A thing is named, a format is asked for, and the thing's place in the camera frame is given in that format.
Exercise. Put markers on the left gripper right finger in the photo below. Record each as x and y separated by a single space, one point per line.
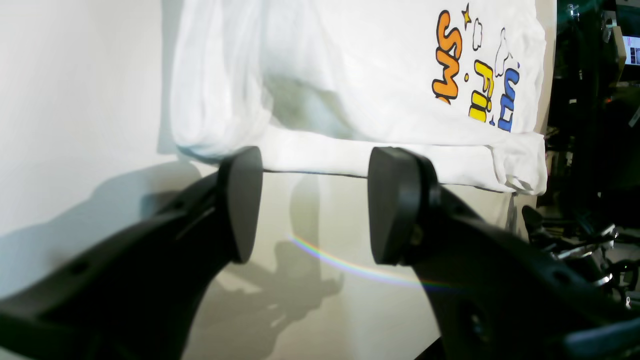
494 296

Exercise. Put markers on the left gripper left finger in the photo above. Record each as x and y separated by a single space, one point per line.
134 295

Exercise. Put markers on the white printed t-shirt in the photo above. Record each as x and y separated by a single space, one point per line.
317 84

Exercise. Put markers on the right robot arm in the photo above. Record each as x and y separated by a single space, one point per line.
602 257

